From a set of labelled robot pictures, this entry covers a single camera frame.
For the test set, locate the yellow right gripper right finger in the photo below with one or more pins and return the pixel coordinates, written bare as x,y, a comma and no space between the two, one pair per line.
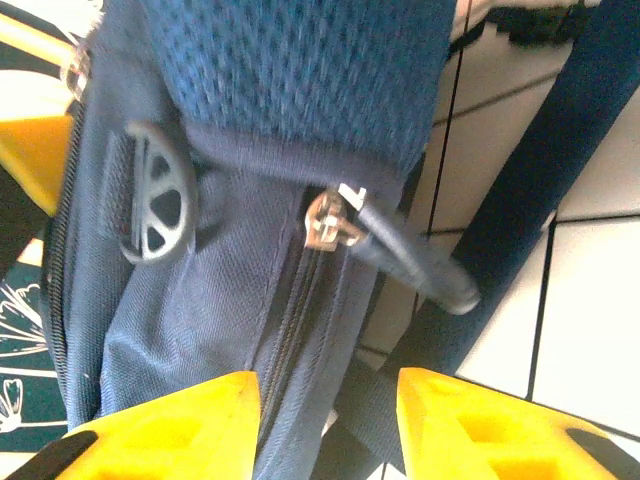
475,440

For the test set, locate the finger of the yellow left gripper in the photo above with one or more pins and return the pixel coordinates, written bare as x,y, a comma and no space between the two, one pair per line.
35,155
35,37

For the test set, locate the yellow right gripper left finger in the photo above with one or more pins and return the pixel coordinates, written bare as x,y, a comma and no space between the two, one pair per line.
165,435

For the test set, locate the navy blue backpack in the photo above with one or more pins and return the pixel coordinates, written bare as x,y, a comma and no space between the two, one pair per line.
225,300

